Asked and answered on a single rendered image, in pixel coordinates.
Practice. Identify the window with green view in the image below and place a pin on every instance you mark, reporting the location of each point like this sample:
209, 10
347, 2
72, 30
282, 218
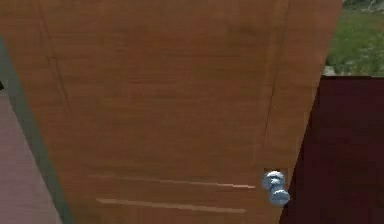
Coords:
358, 40

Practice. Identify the silver round door knob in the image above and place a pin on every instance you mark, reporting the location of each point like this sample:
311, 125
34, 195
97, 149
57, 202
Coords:
276, 188

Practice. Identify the brown wooden room door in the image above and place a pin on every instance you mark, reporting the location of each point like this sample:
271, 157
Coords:
160, 100

